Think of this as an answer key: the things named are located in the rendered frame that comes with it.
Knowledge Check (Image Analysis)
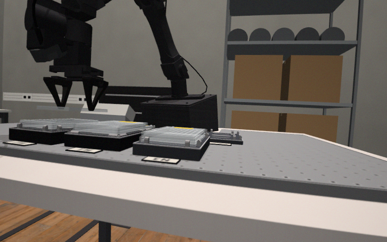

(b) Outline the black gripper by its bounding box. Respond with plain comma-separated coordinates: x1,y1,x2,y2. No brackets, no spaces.
43,48,109,111

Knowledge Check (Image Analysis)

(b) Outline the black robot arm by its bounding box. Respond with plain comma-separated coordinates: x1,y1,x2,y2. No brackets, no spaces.
24,0,205,101

